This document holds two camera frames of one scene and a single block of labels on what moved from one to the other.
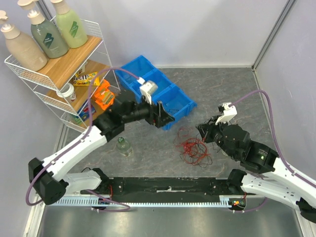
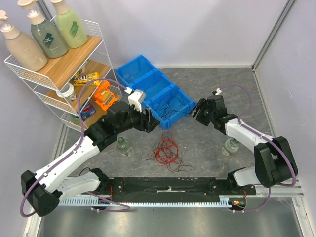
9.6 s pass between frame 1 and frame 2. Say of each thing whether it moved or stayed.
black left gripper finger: moved
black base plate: stayed
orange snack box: stayed
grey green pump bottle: stayed
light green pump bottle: stayed
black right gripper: moved
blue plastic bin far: stayed
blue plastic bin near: stayed
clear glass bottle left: stayed
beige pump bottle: stayed
